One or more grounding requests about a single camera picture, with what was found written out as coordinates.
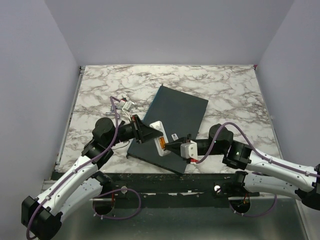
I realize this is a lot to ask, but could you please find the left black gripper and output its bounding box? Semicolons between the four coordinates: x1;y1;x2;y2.
107;114;163;147

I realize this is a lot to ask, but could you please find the orange battery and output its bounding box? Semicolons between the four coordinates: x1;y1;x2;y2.
158;136;166;150

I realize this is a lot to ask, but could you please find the white remote control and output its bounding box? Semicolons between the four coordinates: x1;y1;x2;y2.
149;121;170;157

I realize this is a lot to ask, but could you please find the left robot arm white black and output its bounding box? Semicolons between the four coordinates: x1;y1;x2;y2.
21;115;166;240

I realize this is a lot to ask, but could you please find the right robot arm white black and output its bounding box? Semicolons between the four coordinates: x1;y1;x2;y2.
161;123;320;210

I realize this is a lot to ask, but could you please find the dark flat metal box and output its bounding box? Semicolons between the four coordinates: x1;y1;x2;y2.
127;86;208;174

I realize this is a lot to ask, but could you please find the chrome metal fitting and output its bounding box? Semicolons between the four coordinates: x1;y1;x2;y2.
105;105;116;117

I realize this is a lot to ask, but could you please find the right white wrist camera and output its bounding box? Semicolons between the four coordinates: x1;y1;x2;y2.
180;140;198;163

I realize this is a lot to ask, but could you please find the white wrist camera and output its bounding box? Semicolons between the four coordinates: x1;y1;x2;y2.
118;98;136;117
180;140;198;163

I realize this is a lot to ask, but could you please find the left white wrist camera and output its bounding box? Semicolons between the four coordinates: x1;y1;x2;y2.
118;98;136;117

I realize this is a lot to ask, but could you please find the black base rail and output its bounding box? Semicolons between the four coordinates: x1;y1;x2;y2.
51;171;261;208

